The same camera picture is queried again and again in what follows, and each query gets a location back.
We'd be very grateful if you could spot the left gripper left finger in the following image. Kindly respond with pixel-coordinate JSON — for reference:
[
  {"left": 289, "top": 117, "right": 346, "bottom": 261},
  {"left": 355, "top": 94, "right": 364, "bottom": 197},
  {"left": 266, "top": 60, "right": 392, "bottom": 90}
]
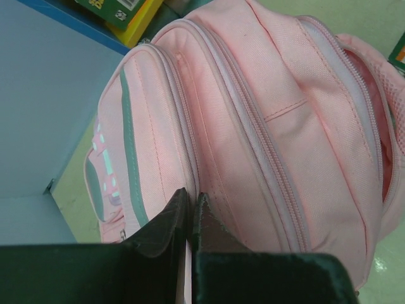
[{"left": 1, "top": 189, "right": 189, "bottom": 303}]

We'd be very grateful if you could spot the pink student backpack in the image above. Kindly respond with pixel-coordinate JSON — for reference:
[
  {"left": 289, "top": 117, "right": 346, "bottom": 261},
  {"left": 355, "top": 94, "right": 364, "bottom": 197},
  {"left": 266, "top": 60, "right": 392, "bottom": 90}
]
[{"left": 84, "top": 1, "right": 404, "bottom": 289}]

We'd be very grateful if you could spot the green coin book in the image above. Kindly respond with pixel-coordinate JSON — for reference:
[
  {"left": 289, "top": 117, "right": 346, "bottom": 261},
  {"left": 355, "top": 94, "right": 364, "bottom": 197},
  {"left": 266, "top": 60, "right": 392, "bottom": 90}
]
[{"left": 389, "top": 34, "right": 405, "bottom": 76}]

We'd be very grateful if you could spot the blue kids shelf unit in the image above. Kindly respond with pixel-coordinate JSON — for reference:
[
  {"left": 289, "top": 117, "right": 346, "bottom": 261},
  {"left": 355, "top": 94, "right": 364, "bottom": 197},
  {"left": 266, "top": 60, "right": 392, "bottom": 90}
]
[{"left": 1, "top": 1, "right": 123, "bottom": 245}]

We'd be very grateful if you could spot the green box left lower shelf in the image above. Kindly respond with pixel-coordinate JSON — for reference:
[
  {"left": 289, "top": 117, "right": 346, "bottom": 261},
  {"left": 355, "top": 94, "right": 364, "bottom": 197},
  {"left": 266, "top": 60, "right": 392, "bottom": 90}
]
[{"left": 75, "top": 0, "right": 145, "bottom": 30}]

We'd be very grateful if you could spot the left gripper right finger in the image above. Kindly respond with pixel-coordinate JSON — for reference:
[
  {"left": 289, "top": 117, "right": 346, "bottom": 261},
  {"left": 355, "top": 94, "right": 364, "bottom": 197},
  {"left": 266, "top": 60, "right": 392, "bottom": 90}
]
[{"left": 192, "top": 193, "right": 358, "bottom": 303}]

